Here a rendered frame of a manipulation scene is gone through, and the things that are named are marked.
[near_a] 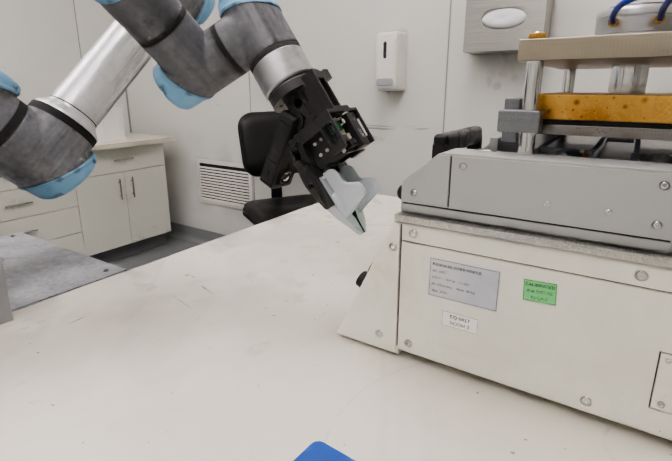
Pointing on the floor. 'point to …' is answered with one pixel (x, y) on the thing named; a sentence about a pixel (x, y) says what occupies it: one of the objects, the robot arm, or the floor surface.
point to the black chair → (249, 132)
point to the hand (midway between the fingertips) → (354, 227)
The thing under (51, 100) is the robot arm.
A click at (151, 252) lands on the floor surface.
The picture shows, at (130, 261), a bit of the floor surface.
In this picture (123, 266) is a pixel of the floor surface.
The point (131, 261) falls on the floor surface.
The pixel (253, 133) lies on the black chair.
